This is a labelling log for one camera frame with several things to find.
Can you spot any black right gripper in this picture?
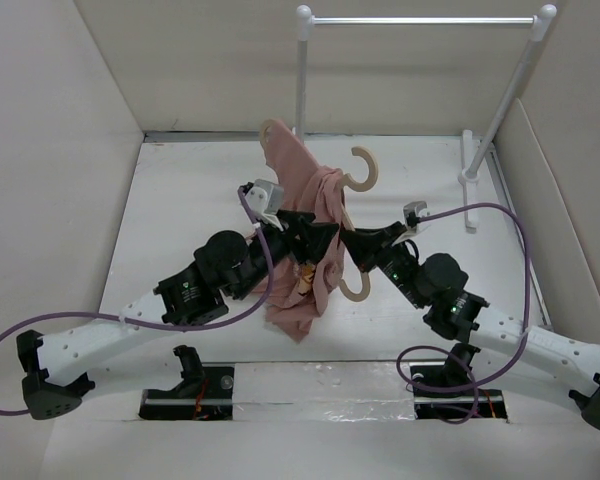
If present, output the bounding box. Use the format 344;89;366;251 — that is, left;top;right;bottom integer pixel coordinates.
338;220;428;308

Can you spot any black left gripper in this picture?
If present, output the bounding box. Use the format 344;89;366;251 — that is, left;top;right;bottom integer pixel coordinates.
230;209;336;302

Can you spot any pink t-shirt with pixel print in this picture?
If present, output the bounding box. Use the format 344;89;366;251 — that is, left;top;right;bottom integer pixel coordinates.
263;120;345;342

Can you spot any wooden clothes hanger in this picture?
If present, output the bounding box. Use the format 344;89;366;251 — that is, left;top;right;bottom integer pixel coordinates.
258;118;381;304

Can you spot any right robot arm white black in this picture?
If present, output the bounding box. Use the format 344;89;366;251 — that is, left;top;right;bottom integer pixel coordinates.
340;222;600;431

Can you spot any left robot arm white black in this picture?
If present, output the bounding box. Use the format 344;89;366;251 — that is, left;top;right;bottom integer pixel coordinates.
16;210;339;420

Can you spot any white clothes rack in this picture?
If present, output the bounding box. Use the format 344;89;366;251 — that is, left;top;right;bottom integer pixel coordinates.
293;3;558;204

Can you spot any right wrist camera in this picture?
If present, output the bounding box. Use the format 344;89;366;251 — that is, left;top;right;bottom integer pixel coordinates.
403;200;430;237

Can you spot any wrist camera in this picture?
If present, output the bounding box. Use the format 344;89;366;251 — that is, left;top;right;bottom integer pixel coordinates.
239;179;284;230
403;200;430;237

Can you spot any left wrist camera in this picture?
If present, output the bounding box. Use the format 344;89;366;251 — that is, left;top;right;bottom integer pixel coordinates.
239;179;284;230

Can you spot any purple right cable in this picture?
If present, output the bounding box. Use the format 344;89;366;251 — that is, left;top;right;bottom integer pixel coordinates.
397;202;534;424

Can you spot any purple cable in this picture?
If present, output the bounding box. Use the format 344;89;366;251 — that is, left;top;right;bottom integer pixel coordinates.
397;202;534;424
0;187;276;417

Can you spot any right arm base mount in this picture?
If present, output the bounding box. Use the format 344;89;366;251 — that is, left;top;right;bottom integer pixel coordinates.
408;342;509;422

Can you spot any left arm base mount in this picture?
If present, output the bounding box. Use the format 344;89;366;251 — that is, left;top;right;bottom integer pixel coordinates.
138;345;235;421

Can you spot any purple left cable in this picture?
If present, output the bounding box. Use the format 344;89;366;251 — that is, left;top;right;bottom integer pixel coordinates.
0;187;276;417

